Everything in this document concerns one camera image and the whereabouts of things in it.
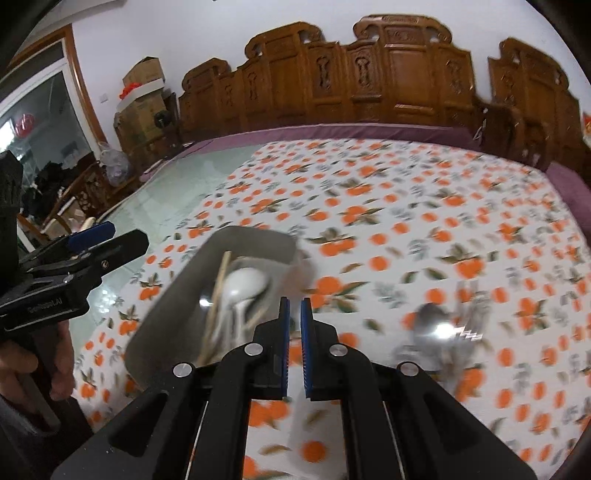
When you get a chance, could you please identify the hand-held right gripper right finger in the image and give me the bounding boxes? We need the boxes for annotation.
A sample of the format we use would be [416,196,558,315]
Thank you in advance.
[300,298,539,480]

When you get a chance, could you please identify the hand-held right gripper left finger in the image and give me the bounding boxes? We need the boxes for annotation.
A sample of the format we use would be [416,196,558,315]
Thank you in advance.
[51,298,291,480]

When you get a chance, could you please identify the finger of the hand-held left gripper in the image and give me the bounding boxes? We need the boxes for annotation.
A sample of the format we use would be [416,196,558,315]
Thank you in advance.
[31,230,150,297]
[20,220,116,269]

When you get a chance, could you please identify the large white spoon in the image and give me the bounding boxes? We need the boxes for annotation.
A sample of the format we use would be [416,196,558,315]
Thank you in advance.
[217,267,271,347]

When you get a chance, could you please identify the rectangular metal tray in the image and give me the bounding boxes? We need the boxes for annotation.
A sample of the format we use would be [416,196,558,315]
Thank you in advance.
[124,226,315,389]

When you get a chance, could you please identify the large metal spoon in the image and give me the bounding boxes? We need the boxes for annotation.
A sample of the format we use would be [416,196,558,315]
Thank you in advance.
[392,302,455,374]

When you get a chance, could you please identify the metal fork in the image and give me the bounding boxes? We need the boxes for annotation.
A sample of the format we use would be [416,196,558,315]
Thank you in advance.
[443,281,490,365]

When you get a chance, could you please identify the person's left hand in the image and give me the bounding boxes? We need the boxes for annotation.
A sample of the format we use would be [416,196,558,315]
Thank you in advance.
[0,320,77,400]

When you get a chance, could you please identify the wooden side chair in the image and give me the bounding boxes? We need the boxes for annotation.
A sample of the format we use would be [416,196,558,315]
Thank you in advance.
[41,161,122,237]

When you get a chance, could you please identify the pile of dark clothes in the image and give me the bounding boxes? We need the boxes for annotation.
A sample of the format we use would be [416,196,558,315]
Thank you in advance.
[21,161,71,219]

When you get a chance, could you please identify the clear plastic bag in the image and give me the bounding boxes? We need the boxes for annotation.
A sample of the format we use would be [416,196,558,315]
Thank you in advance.
[97,141,130,186]

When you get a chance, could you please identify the large cardboard box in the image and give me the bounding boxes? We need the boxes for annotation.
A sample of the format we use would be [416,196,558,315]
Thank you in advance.
[115,91,179,158]

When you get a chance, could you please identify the red round door decoration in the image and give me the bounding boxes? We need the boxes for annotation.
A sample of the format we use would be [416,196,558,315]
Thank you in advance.
[14,113,38,138]

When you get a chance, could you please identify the orange fruit print tablecloth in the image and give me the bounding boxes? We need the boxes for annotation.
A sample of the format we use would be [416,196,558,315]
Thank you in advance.
[74,138,591,480]

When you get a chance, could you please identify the small cardboard box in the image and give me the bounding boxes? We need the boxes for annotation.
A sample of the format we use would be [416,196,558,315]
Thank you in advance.
[122,56,166,91]

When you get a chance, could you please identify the carved wooden sofa bench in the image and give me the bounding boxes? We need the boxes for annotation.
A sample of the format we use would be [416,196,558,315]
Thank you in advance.
[178,14,490,144]

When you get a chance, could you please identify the purple armchair seat cushion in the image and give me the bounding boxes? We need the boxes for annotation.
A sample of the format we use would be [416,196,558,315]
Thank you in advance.
[546,162,591,232]

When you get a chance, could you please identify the carved wooden armchair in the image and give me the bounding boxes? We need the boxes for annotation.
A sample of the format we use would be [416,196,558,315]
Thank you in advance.
[480,39,583,172]

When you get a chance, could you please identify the glass door wooden frame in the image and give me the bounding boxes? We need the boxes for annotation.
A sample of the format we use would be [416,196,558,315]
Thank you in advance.
[0,25,112,222]

